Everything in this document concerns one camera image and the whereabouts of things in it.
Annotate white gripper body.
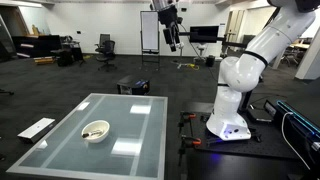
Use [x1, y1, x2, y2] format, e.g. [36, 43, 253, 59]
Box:
[162, 21, 183, 48]

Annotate black marker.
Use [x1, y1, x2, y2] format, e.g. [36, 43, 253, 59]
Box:
[82, 131, 104, 139]

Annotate white bowl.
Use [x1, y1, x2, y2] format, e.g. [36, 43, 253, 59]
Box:
[81, 119, 111, 144]

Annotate whiteboard on stand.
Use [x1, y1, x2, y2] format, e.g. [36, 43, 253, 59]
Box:
[139, 10, 160, 66]

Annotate black monitor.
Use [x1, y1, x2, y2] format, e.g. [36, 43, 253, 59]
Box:
[189, 25, 220, 44]

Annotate black waste bin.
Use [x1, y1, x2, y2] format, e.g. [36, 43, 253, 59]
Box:
[205, 54, 216, 68]

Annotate black box with blue light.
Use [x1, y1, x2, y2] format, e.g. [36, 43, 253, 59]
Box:
[116, 75, 151, 96]

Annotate black office chair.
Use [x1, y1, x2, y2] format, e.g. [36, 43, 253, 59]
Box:
[94, 39, 118, 72]

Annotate grey office chair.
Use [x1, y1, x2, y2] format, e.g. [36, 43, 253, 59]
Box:
[98, 33, 111, 48]

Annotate black mounting pole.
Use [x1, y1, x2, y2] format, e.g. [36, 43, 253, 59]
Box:
[238, 6, 282, 112]

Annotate white tape strip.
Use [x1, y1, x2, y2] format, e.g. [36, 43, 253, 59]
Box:
[39, 95, 106, 169]
[129, 97, 155, 177]

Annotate small black box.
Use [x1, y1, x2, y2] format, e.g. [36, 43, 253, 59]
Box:
[246, 107, 274, 124]

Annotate black low cart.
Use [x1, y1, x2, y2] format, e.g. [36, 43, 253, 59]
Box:
[49, 48, 75, 67]

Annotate yellow wooden planks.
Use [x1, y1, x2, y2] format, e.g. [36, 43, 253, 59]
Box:
[33, 56, 56, 65]

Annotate black desk cabinet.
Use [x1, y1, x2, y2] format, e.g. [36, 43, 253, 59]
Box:
[11, 34, 63, 58]

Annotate black console with blue strip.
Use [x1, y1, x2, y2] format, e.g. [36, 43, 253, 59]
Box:
[263, 99, 320, 168]

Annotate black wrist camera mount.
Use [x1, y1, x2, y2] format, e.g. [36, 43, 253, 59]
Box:
[157, 5, 184, 26]

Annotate yellow floor cable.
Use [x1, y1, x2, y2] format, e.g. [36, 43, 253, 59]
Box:
[176, 62, 201, 71]

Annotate black clamp with orange handle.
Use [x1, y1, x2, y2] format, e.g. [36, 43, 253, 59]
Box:
[178, 134, 203, 166]
[178, 111, 198, 134]

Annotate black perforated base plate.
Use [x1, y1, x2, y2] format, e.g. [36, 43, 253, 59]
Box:
[181, 109, 301, 160]

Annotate white cable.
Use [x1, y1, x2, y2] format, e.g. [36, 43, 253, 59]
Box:
[280, 111, 311, 171]

